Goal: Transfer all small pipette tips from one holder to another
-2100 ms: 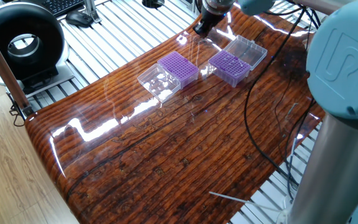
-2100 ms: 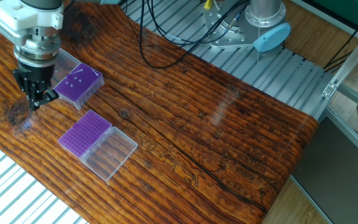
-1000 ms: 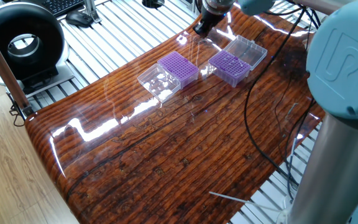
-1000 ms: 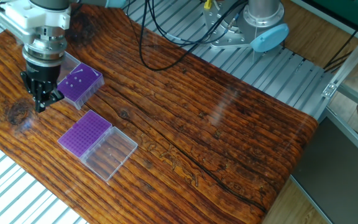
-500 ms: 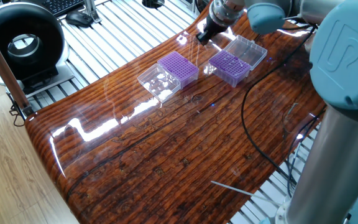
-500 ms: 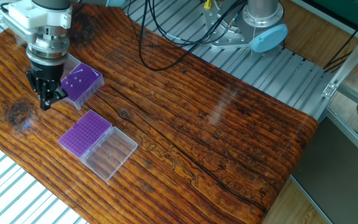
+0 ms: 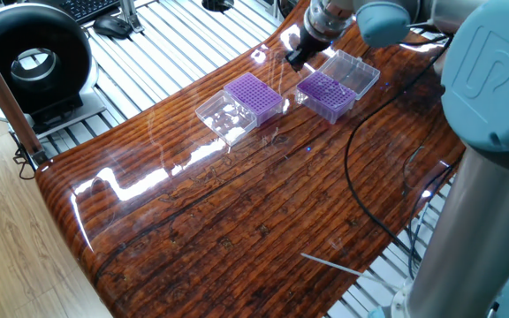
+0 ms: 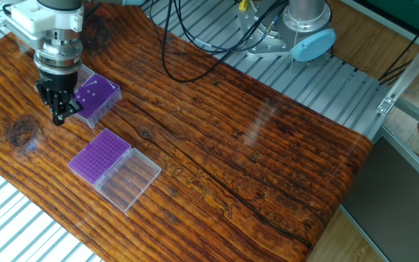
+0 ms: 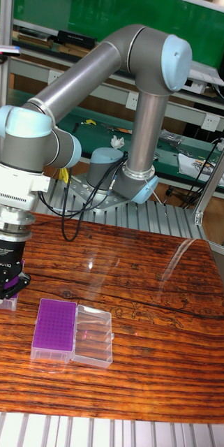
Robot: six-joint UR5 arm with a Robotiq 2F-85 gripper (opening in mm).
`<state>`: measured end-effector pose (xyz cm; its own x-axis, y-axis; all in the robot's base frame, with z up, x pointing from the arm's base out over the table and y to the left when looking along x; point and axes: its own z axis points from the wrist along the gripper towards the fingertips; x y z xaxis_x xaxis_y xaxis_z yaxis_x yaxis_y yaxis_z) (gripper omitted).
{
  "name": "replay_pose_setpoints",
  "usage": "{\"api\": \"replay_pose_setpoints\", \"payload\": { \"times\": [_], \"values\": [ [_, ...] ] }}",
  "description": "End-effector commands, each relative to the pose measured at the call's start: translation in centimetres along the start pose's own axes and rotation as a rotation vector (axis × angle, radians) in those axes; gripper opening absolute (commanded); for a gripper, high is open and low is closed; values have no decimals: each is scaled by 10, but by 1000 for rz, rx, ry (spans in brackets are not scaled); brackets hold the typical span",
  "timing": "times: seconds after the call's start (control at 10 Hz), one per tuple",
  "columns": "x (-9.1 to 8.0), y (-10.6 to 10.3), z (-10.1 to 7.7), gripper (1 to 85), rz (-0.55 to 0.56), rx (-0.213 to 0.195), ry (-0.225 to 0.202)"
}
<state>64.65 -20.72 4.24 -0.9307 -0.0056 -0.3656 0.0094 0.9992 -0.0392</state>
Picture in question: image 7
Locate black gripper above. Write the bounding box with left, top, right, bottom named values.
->
left=284, top=25, right=333, bottom=72

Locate purple pipette tip holder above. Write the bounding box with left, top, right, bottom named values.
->
left=295, top=49, right=382, bottom=124
left=194, top=73, right=285, bottom=148

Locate silver ribbed wrist flange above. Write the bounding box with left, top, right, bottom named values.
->
left=304, top=0, right=360, bottom=40

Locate glossy wood grain mat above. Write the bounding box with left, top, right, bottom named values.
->
left=35, top=0, right=467, bottom=318

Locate black computer mouse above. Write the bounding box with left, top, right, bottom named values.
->
left=93, top=16, right=136, bottom=39

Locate thin white rod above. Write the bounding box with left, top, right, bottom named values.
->
left=300, top=254, right=362, bottom=277

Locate black computer keyboard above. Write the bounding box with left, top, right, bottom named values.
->
left=58, top=0, right=123, bottom=23

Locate black cable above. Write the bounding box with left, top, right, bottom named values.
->
left=401, top=150, right=454, bottom=284
left=343, top=35, right=454, bottom=257

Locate black ring light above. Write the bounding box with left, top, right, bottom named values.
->
left=0, top=4, right=105, bottom=135

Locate brown wooden post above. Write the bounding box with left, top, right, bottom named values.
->
left=0, top=31, right=43, bottom=169

